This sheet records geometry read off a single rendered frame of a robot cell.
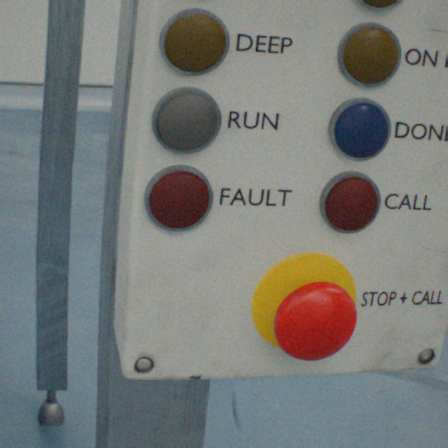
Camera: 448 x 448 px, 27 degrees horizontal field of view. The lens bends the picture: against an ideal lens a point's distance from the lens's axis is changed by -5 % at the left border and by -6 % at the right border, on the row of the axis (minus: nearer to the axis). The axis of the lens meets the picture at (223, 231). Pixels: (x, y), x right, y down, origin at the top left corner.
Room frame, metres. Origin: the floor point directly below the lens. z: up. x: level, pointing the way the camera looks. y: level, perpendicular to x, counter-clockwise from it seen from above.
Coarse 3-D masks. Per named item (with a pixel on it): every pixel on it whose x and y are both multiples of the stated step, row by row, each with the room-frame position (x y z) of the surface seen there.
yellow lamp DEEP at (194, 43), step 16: (192, 16) 0.40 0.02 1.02; (208, 16) 0.40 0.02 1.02; (176, 32) 0.40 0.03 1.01; (192, 32) 0.40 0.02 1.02; (208, 32) 0.40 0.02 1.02; (224, 32) 0.40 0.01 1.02; (176, 48) 0.40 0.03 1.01; (192, 48) 0.40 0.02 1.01; (208, 48) 0.40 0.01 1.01; (224, 48) 0.40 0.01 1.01; (176, 64) 0.40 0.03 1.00; (192, 64) 0.40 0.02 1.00; (208, 64) 0.40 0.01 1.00
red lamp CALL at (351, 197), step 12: (348, 180) 0.42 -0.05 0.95; (360, 180) 0.42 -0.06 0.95; (336, 192) 0.42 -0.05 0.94; (348, 192) 0.42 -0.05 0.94; (360, 192) 0.42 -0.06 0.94; (372, 192) 0.42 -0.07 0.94; (324, 204) 0.42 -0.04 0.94; (336, 204) 0.42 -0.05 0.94; (348, 204) 0.42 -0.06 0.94; (360, 204) 0.42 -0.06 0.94; (372, 204) 0.42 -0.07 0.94; (336, 216) 0.42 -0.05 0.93; (348, 216) 0.42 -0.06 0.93; (360, 216) 0.42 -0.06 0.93; (372, 216) 0.42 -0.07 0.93; (348, 228) 0.42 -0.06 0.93
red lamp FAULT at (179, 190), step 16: (176, 176) 0.40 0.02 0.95; (192, 176) 0.40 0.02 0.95; (160, 192) 0.40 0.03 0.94; (176, 192) 0.40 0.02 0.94; (192, 192) 0.40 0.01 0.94; (208, 192) 0.40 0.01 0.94; (160, 208) 0.40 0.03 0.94; (176, 208) 0.40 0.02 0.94; (192, 208) 0.40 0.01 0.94; (176, 224) 0.40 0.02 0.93; (192, 224) 0.40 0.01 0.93
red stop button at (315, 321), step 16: (304, 288) 0.40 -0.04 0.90; (320, 288) 0.40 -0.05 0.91; (336, 288) 0.40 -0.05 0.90; (288, 304) 0.39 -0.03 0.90; (304, 304) 0.39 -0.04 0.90; (320, 304) 0.39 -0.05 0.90; (336, 304) 0.40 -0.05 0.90; (352, 304) 0.40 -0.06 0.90; (288, 320) 0.39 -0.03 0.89; (304, 320) 0.39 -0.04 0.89; (320, 320) 0.39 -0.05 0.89; (336, 320) 0.40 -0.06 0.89; (352, 320) 0.40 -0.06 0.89; (288, 336) 0.39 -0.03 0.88; (304, 336) 0.39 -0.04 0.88; (320, 336) 0.39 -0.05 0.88; (336, 336) 0.40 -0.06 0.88; (288, 352) 0.39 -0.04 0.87; (304, 352) 0.39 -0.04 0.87; (320, 352) 0.39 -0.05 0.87
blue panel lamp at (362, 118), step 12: (348, 108) 0.42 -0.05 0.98; (360, 108) 0.42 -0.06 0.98; (372, 108) 0.42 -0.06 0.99; (348, 120) 0.42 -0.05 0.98; (360, 120) 0.42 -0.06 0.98; (372, 120) 0.42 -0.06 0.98; (384, 120) 0.42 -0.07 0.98; (336, 132) 0.42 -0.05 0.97; (348, 132) 0.42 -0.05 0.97; (360, 132) 0.42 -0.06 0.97; (372, 132) 0.42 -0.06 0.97; (384, 132) 0.42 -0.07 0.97; (348, 144) 0.42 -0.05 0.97; (360, 144) 0.42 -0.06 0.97; (372, 144) 0.42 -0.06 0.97; (360, 156) 0.42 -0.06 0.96
